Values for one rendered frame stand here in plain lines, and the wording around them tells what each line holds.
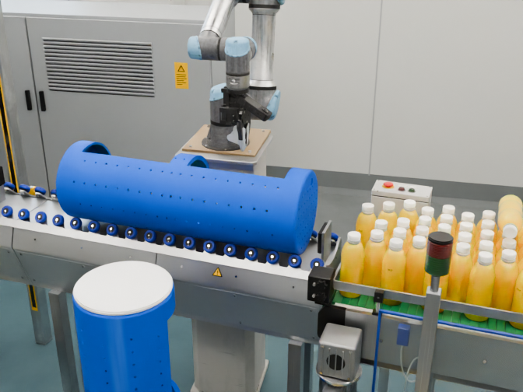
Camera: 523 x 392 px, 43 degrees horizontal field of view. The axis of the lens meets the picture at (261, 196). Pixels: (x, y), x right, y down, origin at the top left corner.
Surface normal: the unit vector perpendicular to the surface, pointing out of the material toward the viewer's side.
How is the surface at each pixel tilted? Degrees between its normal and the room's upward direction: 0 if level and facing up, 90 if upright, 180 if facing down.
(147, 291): 0
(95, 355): 90
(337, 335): 0
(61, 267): 110
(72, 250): 70
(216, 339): 90
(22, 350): 0
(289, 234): 96
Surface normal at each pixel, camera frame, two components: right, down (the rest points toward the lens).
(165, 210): -0.33, 0.37
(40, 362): 0.00, -0.91
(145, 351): 0.50, 0.36
